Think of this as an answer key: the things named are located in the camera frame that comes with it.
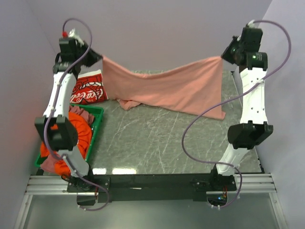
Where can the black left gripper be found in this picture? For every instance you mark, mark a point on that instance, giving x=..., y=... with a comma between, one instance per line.
x=94, y=57

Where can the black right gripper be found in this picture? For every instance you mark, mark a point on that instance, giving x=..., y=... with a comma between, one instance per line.
x=225, y=55

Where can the pink t-shirt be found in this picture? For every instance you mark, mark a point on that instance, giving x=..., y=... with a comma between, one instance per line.
x=190, y=89

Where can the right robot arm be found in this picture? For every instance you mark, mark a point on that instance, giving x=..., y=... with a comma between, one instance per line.
x=253, y=128

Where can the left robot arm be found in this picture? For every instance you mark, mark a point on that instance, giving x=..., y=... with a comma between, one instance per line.
x=54, y=127

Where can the folded red coca-cola t-shirt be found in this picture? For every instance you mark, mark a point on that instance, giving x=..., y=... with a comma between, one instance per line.
x=89, y=89

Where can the green plastic bin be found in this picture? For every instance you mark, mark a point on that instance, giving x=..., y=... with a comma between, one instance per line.
x=97, y=112

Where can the orange t-shirt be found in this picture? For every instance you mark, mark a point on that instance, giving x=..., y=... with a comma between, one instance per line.
x=40, y=160

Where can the mauve t-shirt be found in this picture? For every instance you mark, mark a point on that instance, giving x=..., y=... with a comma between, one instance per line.
x=81, y=112

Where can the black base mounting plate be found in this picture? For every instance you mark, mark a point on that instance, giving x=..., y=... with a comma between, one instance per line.
x=137, y=187

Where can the aluminium rail frame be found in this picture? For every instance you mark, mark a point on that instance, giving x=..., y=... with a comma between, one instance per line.
x=53, y=185

